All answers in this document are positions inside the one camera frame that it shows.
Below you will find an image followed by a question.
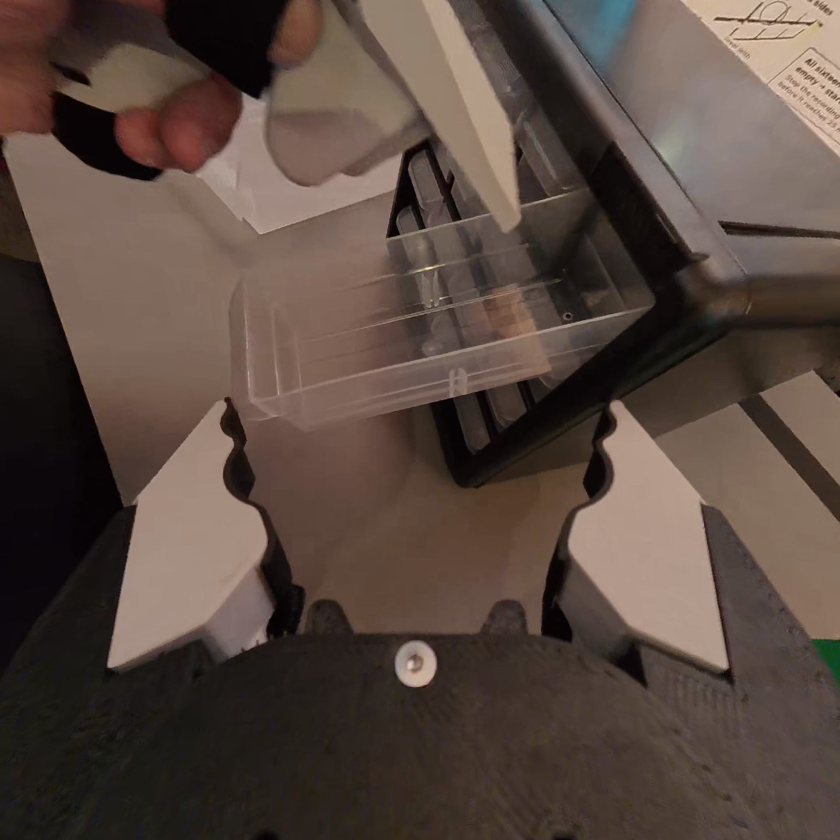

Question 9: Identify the green plastic bin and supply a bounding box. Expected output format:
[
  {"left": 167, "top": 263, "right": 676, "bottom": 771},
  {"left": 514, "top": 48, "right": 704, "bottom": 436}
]
[{"left": 810, "top": 635, "right": 840, "bottom": 698}]

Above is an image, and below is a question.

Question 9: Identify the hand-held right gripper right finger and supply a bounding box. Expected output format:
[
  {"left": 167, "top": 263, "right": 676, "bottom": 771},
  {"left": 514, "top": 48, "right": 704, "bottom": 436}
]
[{"left": 543, "top": 402, "right": 732, "bottom": 675}]

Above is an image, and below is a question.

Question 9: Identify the illustrated instruction poster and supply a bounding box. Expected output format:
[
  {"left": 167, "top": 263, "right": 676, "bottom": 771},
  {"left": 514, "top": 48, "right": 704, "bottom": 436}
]
[{"left": 679, "top": 0, "right": 840, "bottom": 156}]

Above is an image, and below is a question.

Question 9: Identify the black drawer cabinet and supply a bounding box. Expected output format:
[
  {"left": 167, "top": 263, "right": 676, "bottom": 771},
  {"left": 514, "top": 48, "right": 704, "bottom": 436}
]
[{"left": 386, "top": 0, "right": 840, "bottom": 490}]

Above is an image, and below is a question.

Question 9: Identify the clear plastic drawer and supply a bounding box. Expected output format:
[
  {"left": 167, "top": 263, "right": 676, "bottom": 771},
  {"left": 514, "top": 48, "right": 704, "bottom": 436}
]
[{"left": 230, "top": 187, "right": 658, "bottom": 431}]

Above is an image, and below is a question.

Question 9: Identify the person's dark clothing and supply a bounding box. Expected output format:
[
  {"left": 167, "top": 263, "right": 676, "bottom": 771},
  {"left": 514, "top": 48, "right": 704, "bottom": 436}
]
[{"left": 0, "top": 256, "right": 127, "bottom": 672}]

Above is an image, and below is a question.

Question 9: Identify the person's left hand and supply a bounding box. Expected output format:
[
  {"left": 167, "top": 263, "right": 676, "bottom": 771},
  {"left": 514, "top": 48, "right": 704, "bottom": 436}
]
[{"left": 0, "top": 0, "right": 324, "bottom": 175}]

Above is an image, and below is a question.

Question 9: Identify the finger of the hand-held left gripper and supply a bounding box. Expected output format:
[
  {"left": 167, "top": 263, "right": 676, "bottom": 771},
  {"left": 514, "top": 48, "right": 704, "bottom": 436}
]
[{"left": 394, "top": 0, "right": 525, "bottom": 235}]

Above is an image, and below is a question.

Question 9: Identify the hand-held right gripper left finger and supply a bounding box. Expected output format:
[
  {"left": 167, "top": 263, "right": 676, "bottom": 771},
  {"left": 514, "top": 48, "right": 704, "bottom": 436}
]
[{"left": 107, "top": 400, "right": 304, "bottom": 672}]

